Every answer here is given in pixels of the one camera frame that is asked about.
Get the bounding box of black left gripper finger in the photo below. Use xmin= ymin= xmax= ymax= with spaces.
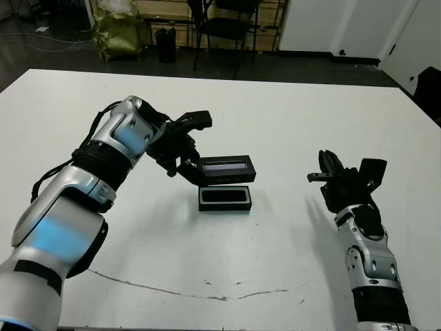
xmin=178 ymin=161 xmax=207 ymax=187

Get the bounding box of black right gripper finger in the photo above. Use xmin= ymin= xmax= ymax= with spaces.
xmin=318 ymin=149 xmax=331 ymax=173
xmin=327 ymin=150 xmax=345 ymax=177

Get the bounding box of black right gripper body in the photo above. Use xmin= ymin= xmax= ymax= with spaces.
xmin=307 ymin=167 xmax=375 ymax=214

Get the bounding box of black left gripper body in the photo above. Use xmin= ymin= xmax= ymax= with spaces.
xmin=147 ymin=119 xmax=200 ymax=177

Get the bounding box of slim black camera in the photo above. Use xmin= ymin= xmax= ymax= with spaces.
xmin=202 ymin=189 xmax=248 ymax=203

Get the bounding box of black box lid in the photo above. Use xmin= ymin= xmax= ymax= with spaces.
xmin=196 ymin=154 xmax=256 ymax=187

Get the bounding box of black box base white insert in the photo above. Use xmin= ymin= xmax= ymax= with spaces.
xmin=198 ymin=185 xmax=252 ymax=212

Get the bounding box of black waste bin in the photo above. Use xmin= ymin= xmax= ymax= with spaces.
xmin=154 ymin=28 xmax=177 ymax=63

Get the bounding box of black seat back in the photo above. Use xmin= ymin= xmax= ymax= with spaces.
xmin=413 ymin=66 xmax=441 ymax=125

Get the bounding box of green sack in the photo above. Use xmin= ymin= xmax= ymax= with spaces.
xmin=92 ymin=5 xmax=144 ymax=63

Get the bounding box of black chair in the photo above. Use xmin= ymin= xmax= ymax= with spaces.
xmin=187 ymin=0 xmax=261 ymax=79

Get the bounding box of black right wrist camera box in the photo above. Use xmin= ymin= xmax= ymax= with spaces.
xmin=358 ymin=157 xmax=387 ymax=190

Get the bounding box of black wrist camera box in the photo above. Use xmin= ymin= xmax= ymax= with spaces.
xmin=174 ymin=110 xmax=213 ymax=134
xmin=358 ymin=157 xmax=387 ymax=190

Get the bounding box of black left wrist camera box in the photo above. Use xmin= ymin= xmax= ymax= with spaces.
xmin=174 ymin=110 xmax=213 ymax=134

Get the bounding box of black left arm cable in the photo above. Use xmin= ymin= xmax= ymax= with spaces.
xmin=30 ymin=101 xmax=116 ymax=204

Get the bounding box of white floor cable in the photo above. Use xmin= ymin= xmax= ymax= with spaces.
xmin=0 ymin=31 xmax=96 ymax=53

